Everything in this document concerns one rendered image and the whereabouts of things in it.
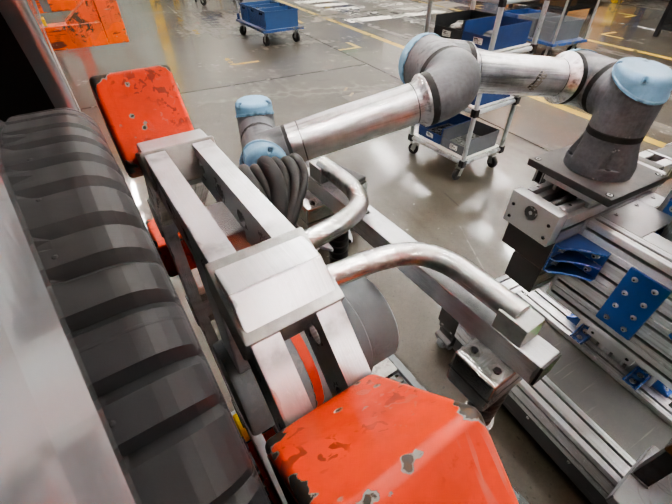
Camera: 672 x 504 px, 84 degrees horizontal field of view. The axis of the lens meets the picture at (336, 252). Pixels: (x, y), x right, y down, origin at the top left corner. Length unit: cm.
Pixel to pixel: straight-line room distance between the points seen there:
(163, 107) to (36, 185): 23
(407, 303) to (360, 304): 123
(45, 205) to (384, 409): 18
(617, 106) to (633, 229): 29
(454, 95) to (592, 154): 43
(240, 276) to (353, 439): 10
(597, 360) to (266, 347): 134
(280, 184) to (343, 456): 35
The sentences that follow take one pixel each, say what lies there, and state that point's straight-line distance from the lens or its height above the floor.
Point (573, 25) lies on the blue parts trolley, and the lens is 592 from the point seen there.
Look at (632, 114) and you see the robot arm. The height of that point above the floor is 97.
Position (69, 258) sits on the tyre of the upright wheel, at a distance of 19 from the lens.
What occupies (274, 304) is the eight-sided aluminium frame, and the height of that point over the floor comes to 111.
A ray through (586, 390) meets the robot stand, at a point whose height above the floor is 21.
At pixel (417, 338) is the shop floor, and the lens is 159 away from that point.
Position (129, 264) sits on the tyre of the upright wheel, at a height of 116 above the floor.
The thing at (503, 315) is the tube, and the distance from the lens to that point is 38.
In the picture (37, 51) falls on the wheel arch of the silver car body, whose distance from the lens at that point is 56.
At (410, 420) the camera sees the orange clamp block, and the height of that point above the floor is 111.
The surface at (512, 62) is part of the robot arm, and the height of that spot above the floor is 104.
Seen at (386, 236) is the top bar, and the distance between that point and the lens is 46.
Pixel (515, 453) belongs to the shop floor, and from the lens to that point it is 147.
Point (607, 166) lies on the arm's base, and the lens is 108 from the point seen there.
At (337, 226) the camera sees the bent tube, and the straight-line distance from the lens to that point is 43.
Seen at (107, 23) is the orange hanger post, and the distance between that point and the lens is 393.
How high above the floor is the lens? 127
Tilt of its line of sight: 42 degrees down
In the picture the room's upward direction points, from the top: straight up
